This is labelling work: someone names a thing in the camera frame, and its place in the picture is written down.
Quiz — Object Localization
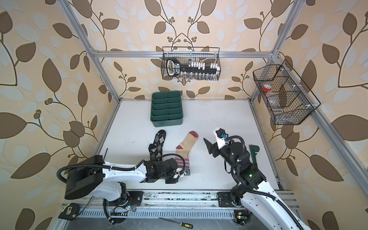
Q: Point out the beige sock maroon purple stripes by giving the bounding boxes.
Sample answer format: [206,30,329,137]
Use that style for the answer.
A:
[176,131,198,170]

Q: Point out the black grey argyle sock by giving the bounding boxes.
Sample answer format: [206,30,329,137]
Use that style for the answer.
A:
[148,130,166,160]

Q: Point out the green plastic divided tray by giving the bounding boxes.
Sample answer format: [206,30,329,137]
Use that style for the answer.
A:
[150,91,184,127]

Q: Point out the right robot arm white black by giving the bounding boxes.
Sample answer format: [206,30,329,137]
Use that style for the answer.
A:
[204,134,310,230]

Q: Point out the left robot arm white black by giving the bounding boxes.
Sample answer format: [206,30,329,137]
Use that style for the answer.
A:
[56,153,190,202]

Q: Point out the green pipe wrench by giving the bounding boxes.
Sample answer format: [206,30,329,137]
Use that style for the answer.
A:
[249,145,260,164]

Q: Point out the red lidded container in basket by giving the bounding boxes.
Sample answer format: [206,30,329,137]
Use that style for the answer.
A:
[262,84,272,93]

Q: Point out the black yellow tape measure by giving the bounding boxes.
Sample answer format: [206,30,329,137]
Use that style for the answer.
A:
[58,203,81,220]

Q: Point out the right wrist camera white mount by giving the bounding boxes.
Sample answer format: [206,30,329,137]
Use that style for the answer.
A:
[213,128,228,149]

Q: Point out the aluminium front rail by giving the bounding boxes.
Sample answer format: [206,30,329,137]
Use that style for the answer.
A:
[51,188,305,230]

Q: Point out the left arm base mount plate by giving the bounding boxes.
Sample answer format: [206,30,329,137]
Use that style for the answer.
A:
[107,191,144,207]

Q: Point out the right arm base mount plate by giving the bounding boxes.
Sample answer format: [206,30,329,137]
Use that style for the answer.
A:
[216,192,243,208]

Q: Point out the yellow black handled screwdriver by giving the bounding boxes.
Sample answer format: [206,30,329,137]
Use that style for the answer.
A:
[159,217,193,229]

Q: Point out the black socket set rail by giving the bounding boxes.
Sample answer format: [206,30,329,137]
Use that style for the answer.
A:
[162,57,221,77]

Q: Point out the black wire basket right wall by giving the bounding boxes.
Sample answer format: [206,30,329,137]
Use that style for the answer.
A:
[253,60,321,125]

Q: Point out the black wire basket wall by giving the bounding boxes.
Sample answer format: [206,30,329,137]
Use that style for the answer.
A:
[160,46,221,81]
[253,60,321,125]

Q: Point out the black wire basket back wall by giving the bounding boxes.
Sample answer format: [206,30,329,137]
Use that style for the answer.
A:
[160,46,221,81]

